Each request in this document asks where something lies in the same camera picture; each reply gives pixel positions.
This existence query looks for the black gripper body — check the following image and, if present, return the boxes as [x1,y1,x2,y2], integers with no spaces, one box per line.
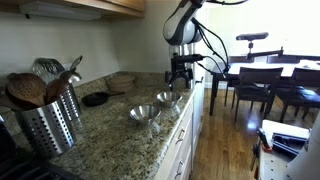
[171,54,203,74]

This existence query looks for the silver bowl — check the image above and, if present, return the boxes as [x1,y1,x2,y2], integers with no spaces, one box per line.
[156,92,182,108]
[129,105,161,125]

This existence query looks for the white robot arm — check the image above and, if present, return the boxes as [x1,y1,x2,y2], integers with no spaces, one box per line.
[163,0,206,90]

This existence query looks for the dark wooden dining table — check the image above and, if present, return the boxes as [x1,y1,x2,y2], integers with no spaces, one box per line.
[209,59,320,115]

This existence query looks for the dark dining chair left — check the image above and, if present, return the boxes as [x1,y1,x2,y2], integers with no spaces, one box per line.
[234,69,280,120]

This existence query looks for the dark dining chair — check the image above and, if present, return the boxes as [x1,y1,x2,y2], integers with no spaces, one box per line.
[234,69,280,120]
[275,68,320,122]

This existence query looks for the wooden upper cabinet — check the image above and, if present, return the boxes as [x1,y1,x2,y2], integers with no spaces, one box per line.
[0,0,146,21]

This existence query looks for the wooden lower drawers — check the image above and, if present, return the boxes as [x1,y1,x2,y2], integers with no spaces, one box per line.
[153,94,203,180]

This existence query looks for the dark dining chair right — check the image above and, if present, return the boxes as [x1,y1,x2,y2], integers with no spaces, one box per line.
[275,68,320,122]

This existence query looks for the clamps on workbench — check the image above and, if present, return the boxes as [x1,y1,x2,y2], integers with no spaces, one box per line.
[250,128,307,180]

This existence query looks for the perforated steel utensil holder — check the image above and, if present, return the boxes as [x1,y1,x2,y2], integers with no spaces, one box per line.
[14,100,75,158]

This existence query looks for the wooden slotted spoon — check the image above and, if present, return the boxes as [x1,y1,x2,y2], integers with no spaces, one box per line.
[7,73,46,107]

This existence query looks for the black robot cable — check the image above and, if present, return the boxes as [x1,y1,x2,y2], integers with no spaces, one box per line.
[191,0,249,75]

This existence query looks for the black camera on stand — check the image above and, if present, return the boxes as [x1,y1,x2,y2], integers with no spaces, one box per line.
[236,32,284,60]

